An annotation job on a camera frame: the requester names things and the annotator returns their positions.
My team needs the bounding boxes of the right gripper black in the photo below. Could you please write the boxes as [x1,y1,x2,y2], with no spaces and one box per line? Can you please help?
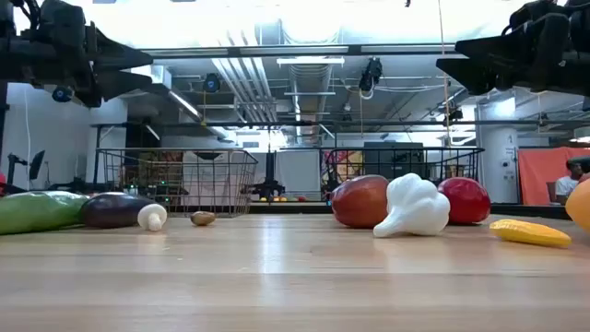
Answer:
[436,0,590,97]

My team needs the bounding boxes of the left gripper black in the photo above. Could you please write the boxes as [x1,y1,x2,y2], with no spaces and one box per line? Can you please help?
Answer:
[0,0,154,108]

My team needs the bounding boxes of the purple toy eggplant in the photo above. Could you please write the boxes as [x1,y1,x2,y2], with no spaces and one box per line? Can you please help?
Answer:
[80,192,158,230]

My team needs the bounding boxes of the bright red toy apple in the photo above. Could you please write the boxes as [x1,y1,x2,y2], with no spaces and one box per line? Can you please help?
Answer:
[437,176,492,226]

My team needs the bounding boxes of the white toy mushroom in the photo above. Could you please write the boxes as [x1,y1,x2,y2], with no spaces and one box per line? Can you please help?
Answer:
[136,203,169,232]

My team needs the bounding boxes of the green toy cucumber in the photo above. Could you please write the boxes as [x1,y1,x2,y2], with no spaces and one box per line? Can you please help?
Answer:
[0,190,91,236]

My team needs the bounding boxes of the orange toy citrus fruit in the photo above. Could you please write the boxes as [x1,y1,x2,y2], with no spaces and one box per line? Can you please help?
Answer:
[565,178,590,234]

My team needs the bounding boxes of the white toy garlic bulb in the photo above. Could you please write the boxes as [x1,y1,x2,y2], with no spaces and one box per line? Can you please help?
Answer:
[372,172,452,239]

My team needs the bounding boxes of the small toy kiwi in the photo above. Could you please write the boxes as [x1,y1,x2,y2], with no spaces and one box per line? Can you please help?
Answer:
[190,210,217,227]

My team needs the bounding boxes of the yellow toy corn cob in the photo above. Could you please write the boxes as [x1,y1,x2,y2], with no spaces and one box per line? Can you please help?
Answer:
[489,218,572,249]

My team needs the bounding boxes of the dark red round toy fruit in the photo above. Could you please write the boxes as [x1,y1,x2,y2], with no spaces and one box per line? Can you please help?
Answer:
[330,173,391,230]

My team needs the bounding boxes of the black monitor on arm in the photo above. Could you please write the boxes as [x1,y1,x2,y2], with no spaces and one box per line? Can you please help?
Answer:
[6,149,46,185]

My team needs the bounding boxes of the white round column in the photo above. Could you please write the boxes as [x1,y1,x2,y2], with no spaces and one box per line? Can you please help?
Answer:
[87,99,129,185]
[477,96,520,205]

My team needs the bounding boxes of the orange-red hanging cloth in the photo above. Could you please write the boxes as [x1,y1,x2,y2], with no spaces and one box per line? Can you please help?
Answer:
[517,146,590,207]

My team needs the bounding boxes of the person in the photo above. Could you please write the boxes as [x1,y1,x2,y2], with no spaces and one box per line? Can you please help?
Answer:
[554,156,590,204]

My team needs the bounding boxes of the black monitor back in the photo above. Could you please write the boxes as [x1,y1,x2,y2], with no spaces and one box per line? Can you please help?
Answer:
[362,141,425,182]

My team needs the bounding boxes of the black background stand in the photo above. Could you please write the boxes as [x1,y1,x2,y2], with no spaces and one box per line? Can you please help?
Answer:
[242,128,287,200]

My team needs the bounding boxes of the white ceiling light fixture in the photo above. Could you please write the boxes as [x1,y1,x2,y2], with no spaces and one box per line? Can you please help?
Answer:
[276,56,346,66]

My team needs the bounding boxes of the black hanging ceiling camera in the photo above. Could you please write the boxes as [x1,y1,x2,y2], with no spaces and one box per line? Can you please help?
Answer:
[51,85,74,103]
[358,57,384,101]
[202,72,221,94]

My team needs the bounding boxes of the bronze wire basket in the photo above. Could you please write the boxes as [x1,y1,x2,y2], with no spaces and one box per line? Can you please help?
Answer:
[95,147,259,219]

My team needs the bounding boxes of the black distant frame beam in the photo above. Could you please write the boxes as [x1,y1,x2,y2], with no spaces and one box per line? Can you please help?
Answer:
[89,118,590,129]

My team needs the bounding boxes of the black vertical post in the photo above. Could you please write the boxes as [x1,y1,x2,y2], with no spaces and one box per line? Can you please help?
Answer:
[0,82,9,158]

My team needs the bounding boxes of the black wire basket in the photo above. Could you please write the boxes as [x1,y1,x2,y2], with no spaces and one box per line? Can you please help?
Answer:
[321,146,485,218]

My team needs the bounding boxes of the grey overhead frame beam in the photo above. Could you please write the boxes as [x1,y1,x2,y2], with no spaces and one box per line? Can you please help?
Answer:
[137,43,462,59]

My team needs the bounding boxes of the silver ribbed ceiling duct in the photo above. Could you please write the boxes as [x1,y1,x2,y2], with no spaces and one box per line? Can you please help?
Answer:
[288,64,334,147]

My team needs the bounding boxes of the colourful wall poster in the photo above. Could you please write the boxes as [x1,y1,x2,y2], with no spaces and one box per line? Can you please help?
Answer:
[321,149,365,184]

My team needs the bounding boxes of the black table frame rails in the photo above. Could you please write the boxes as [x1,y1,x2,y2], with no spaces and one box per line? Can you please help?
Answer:
[248,200,572,220]

